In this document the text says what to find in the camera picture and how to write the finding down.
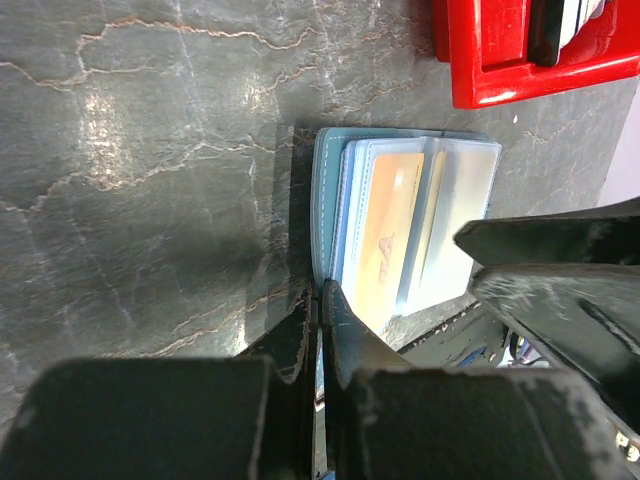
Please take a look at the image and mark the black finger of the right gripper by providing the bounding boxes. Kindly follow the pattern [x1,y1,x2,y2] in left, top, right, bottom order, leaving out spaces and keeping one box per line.
[454,198,639,267]
[471,264,639,443]

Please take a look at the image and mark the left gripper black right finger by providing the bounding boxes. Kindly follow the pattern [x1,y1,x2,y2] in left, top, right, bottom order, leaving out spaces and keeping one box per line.
[320,280,630,479]

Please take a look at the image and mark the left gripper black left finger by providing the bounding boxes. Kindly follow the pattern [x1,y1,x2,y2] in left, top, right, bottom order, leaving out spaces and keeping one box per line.
[1,287,316,479]

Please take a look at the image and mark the blue leather card holder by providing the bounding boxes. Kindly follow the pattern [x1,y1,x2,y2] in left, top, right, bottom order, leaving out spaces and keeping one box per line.
[310,127,494,308]

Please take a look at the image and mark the stack of white cards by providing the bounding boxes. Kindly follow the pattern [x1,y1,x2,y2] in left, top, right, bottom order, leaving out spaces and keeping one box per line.
[527,0,608,67]

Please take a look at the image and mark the red plastic bin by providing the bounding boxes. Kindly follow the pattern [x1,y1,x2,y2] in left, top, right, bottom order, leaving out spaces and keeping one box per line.
[432,1,639,109]

